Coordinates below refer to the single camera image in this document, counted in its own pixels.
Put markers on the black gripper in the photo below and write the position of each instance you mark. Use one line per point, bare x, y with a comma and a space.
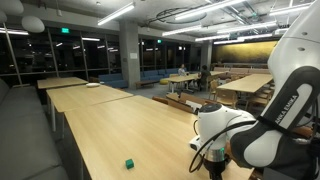
215, 170

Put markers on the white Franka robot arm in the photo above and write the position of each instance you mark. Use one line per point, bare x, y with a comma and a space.
293, 56

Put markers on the cardboard box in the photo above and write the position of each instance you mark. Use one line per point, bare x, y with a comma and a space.
200, 100
178, 104

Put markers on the wooden chair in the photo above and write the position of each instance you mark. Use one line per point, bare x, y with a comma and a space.
226, 98
93, 79

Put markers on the green cube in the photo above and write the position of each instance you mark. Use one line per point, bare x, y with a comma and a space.
129, 163

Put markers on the wooden table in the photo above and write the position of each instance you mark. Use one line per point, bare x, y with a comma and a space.
86, 96
243, 83
180, 78
61, 82

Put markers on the brown leather seat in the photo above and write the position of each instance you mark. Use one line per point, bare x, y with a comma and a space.
303, 131

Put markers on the person in dark clothes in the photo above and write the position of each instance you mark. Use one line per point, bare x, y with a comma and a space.
204, 74

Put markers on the yellow pouf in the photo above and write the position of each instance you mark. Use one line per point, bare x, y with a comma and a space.
164, 81

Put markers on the person in white shirt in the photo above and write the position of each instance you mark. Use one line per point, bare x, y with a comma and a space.
181, 70

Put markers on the blue sofa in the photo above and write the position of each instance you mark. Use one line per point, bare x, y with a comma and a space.
156, 74
113, 80

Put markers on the ceiling light strip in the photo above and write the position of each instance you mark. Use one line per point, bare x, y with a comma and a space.
241, 28
206, 6
181, 30
116, 13
213, 37

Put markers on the green exit sign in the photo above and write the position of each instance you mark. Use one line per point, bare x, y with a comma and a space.
65, 30
159, 41

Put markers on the white plate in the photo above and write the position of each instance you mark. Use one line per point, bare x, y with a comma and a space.
92, 85

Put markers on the grey bench seat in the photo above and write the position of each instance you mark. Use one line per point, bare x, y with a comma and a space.
26, 133

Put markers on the white pendant lamp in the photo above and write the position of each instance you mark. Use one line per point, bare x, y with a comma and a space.
2, 16
33, 24
10, 6

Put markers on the wrist camera on wooden mount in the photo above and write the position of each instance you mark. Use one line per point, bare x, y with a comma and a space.
228, 150

